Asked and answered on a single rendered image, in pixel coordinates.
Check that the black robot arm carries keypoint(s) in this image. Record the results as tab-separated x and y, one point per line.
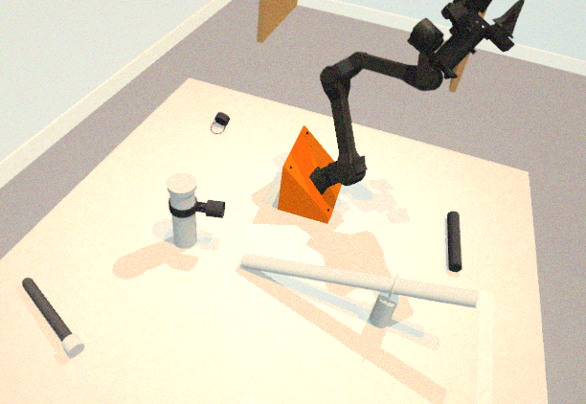
350	167

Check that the long white cylindrical rail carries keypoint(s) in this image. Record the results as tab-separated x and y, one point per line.
414	289

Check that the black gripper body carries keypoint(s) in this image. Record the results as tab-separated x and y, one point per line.
493	32

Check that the white post with cap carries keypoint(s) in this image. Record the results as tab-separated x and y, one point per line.
181	188

